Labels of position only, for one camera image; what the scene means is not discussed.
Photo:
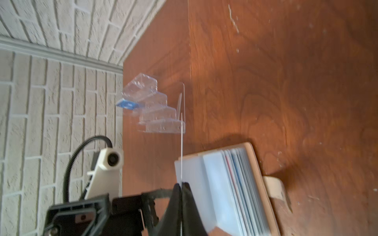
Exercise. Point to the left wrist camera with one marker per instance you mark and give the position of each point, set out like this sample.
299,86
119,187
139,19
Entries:
105,178

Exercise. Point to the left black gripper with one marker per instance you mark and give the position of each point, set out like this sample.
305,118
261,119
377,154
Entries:
98,216

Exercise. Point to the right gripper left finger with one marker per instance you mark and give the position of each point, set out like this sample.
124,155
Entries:
170,225

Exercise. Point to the clear plastic organizer box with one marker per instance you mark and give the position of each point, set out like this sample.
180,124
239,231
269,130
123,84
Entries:
161,104

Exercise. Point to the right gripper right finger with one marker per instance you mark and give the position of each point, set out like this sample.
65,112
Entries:
191,222

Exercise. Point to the blue item in box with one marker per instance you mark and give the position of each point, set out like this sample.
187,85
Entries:
127,104

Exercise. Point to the left corner aluminium post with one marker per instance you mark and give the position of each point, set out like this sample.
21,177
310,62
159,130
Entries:
36,50

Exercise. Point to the tan leather card holder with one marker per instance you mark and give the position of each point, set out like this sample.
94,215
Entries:
230,191

